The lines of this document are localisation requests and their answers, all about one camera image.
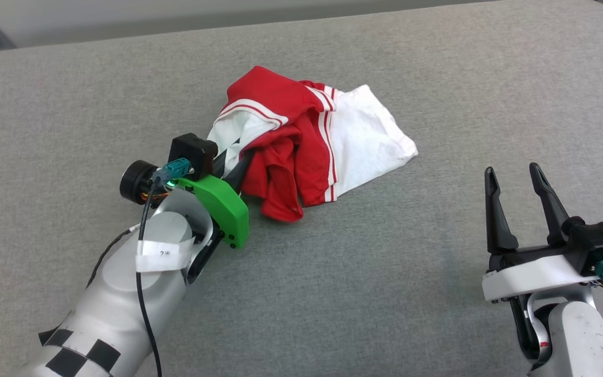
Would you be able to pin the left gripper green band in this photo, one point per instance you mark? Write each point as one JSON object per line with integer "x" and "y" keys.
{"x": 225, "y": 209}

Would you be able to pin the left wrist black cylinder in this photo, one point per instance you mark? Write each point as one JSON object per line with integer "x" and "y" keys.
{"x": 135, "y": 180}

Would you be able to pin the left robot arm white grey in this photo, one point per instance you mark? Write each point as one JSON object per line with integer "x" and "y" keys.
{"x": 118, "y": 293}

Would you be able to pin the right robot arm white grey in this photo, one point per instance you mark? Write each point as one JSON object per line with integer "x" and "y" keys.
{"x": 579, "y": 340}

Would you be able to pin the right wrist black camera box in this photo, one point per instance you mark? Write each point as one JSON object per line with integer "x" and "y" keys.
{"x": 597, "y": 243}

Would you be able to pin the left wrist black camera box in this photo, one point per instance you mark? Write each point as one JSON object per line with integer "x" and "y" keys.
{"x": 194, "y": 152}

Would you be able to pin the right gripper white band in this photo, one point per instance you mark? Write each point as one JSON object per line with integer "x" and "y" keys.
{"x": 537, "y": 277}

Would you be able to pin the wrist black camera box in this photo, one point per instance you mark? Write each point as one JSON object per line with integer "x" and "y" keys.
{"x": 597, "y": 243}
{"x": 194, "y": 152}

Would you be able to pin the red and white Bulls jersey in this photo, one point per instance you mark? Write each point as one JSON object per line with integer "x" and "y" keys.
{"x": 280, "y": 99}

